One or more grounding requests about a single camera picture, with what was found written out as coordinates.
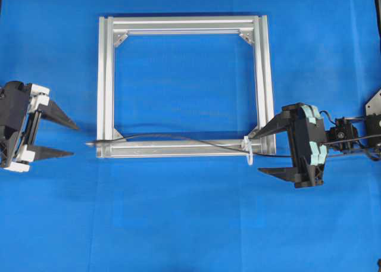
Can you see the translucent white zip-tie loop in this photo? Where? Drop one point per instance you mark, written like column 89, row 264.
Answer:
column 246, row 145

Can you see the silver aluminium extrusion frame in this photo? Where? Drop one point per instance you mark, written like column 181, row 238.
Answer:
column 183, row 86

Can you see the black gripper white carriages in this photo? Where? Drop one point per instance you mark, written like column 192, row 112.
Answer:
column 17, row 100

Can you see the black gripper teal pads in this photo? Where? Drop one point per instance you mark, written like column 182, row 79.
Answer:
column 306, row 135

